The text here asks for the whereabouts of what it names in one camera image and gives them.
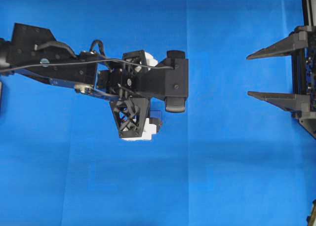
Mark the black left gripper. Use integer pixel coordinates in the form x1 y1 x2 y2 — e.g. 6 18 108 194
96 50 162 141

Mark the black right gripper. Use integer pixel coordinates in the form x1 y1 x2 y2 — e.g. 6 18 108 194
246 26 316 118

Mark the blue block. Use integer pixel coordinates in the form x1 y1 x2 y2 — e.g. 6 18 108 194
150 110 162 125

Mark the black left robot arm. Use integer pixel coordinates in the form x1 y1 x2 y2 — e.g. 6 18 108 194
0 24 168 141

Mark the blue table cloth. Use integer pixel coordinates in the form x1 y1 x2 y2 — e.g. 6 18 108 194
0 0 316 226

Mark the black camera cable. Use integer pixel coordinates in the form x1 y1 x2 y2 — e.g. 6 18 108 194
0 59 176 75

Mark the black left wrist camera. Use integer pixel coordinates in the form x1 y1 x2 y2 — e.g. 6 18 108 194
137 50 190 113

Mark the black aluminium table frame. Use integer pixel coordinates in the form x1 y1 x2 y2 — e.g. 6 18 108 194
302 0 316 26

